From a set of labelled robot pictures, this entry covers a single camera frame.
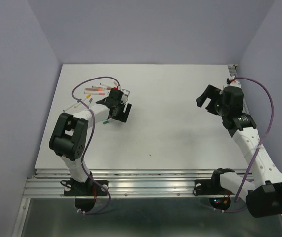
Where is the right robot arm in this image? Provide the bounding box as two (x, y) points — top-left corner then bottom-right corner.
(193, 85), (282, 218)

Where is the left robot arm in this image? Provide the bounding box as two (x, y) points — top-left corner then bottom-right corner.
(49, 89), (132, 195)

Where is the red marker pen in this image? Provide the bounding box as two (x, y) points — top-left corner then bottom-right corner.
(99, 83), (114, 90)

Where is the tan orange highlighter pen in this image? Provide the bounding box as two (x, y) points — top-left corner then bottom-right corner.
(85, 88), (98, 91)

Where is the long white green-tip pen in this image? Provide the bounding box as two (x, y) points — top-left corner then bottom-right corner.
(62, 102), (79, 112)

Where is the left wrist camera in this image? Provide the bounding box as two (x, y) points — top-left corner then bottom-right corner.
(121, 89), (130, 104)

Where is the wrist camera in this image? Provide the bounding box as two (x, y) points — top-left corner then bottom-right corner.
(226, 78), (241, 88)
(121, 89), (130, 104)

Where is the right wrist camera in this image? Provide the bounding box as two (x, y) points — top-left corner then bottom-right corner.
(226, 78), (241, 88)

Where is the aluminium front rail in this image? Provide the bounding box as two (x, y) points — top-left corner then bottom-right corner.
(23, 169), (282, 198)

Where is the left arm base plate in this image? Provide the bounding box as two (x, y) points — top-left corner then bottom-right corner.
(60, 179), (107, 197)

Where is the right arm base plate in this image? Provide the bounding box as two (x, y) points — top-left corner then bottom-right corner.
(193, 179), (230, 196)

